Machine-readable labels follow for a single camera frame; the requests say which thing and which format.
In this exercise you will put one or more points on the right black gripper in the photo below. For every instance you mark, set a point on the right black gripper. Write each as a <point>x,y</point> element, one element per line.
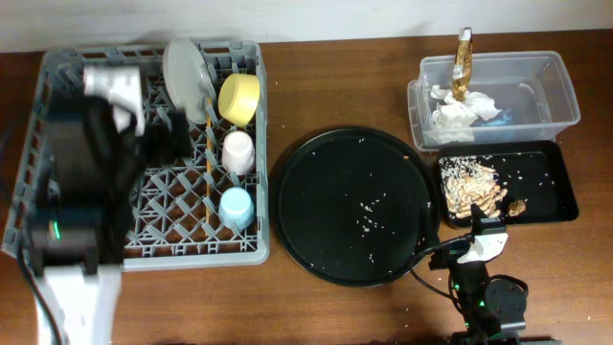
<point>448,256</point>

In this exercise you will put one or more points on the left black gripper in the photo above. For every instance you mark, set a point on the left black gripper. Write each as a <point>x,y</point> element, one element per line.
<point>168,144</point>

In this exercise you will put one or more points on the food scraps and rice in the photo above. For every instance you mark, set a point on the food scraps and rice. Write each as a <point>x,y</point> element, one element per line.
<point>468,182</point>

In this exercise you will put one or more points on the wooden chopstick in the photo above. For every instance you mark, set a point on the wooden chopstick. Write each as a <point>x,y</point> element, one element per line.
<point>208,106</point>

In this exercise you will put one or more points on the grey round plate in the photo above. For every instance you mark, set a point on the grey round plate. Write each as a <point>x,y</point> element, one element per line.
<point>188,80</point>

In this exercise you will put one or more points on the pink plastic cup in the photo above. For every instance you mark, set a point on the pink plastic cup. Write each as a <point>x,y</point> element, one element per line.
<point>238,153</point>

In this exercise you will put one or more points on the yellow plastic bowl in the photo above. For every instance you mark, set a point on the yellow plastic bowl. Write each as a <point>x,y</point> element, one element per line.
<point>239,98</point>

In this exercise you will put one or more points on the blue plastic cup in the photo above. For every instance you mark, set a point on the blue plastic cup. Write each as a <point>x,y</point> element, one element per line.
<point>236,207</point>

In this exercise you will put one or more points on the white napkin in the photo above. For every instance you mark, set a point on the white napkin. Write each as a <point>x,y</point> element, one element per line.
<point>452,120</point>

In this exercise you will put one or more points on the gold snack wrapper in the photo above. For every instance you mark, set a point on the gold snack wrapper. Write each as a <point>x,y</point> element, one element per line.
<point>462,67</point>

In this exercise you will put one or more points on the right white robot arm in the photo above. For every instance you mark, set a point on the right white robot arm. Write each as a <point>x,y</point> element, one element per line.
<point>492,306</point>

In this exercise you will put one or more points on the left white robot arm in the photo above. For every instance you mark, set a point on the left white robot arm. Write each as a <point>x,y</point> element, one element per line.
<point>71,250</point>

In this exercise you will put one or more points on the grey plastic dishwasher rack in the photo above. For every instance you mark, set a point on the grey plastic dishwasher rack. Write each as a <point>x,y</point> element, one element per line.
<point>168,205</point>

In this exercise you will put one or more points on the clear plastic waste bin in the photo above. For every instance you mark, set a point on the clear plastic waste bin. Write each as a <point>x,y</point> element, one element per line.
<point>532,90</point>

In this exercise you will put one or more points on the black rectangular food tray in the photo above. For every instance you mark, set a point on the black rectangular food tray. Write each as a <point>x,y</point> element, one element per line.
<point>534,173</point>

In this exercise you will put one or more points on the round black serving tray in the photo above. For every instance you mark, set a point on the round black serving tray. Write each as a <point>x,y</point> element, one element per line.
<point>347,203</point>

